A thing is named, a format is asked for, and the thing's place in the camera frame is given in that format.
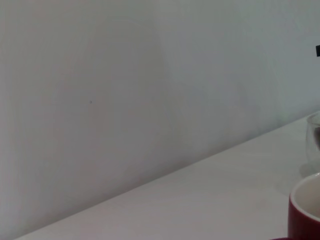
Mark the double-wall glass cup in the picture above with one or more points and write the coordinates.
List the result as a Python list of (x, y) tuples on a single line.
[(312, 152)]

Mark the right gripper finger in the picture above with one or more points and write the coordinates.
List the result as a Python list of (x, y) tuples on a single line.
[(318, 51)]

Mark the red ceramic mug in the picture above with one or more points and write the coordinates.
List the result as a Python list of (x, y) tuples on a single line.
[(300, 220)]

